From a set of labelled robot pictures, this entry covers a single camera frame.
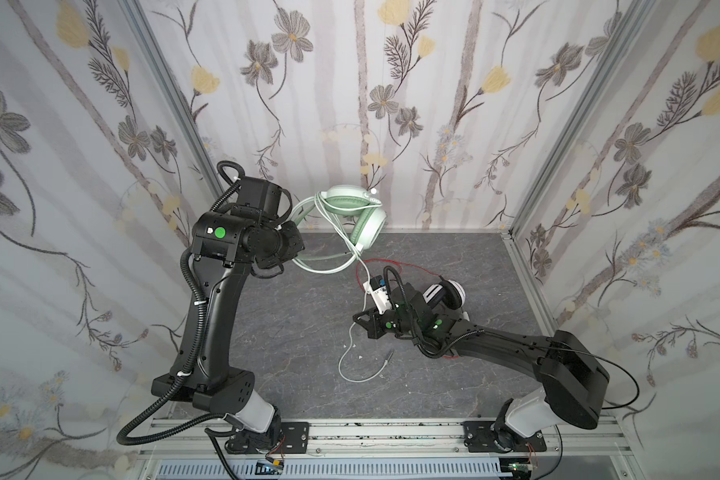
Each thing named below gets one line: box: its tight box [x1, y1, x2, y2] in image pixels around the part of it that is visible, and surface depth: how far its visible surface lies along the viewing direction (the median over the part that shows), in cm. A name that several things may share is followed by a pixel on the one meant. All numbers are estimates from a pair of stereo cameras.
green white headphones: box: [292, 185, 387, 250], surface depth 61 cm
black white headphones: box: [423, 279, 466, 310], surface depth 95 cm
